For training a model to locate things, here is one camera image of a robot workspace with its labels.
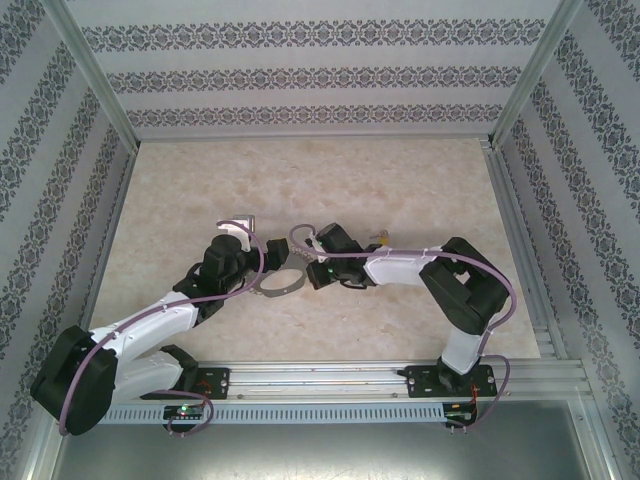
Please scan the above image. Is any aluminium mounting rail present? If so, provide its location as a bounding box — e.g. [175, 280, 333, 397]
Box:
[114, 358, 587, 402]

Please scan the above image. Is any grey slotted cable duct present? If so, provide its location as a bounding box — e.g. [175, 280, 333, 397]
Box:
[102, 403, 447, 425]

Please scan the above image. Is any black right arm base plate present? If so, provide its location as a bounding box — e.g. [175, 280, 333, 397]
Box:
[405, 364, 500, 400]

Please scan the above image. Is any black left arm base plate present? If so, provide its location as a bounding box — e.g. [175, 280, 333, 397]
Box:
[193, 367, 232, 400]

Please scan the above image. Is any silver metal chain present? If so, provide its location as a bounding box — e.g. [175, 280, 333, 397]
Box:
[251, 243, 322, 301]

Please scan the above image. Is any grey metal panel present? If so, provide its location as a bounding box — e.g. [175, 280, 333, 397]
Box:
[49, 399, 614, 480]

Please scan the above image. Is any aluminium side rail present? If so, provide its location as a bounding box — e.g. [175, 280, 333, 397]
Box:
[72, 142, 141, 364]
[480, 141, 569, 360]

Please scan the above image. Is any aluminium corner post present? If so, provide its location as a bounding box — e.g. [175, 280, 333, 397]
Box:
[42, 0, 141, 151]
[487, 0, 585, 150]

